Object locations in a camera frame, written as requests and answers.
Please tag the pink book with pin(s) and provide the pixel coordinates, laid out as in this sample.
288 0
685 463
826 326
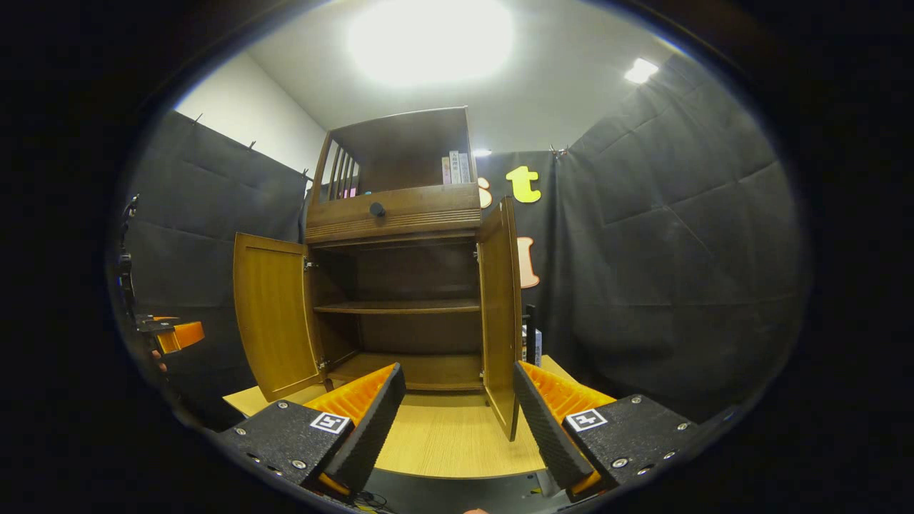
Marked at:
445 171

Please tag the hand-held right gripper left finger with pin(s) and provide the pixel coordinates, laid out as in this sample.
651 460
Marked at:
371 428

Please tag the round black drawer knob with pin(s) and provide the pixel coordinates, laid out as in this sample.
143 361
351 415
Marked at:
377 210

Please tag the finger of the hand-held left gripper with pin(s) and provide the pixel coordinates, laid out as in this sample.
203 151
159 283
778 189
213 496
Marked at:
182 337
153 325

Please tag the dark-spined upright book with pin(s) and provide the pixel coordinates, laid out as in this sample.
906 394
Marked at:
523 346

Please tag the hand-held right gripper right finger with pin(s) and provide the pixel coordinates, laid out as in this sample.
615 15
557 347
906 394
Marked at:
550 428

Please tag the wooden shoe cabinet door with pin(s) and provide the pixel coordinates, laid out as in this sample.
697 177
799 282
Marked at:
500 321
275 314

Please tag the small ceiling light panel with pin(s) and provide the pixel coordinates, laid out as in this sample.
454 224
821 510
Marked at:
640 71

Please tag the large ceiling light panel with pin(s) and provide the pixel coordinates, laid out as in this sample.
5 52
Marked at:
430 39

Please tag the wooden double-door shoe cabinet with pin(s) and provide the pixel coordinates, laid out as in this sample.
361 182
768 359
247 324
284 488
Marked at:
414 271

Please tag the wooden inner shelf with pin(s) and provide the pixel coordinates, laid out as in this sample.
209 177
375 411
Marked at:
400 307

